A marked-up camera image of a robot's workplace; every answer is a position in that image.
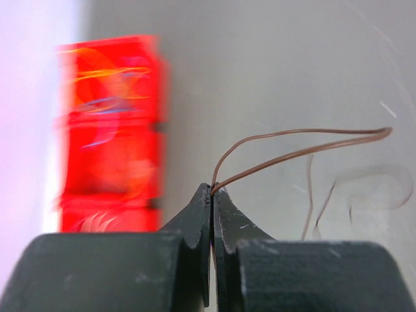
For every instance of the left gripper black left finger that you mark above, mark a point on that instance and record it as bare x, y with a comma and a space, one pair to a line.
166, 270

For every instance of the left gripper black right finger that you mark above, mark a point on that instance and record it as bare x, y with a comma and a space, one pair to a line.
255, 272

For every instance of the red compartment bin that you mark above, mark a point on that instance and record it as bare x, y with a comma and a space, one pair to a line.
113, 140

